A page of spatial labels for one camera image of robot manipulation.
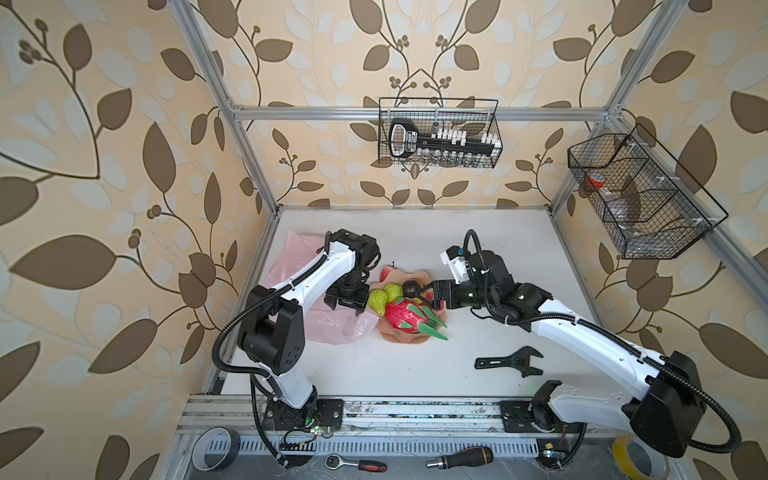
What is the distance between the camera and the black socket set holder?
0.83m

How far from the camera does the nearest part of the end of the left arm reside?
72 centimetres

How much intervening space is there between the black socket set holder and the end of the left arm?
1.37 ft

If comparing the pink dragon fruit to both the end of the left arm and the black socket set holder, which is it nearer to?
the end of the left arm
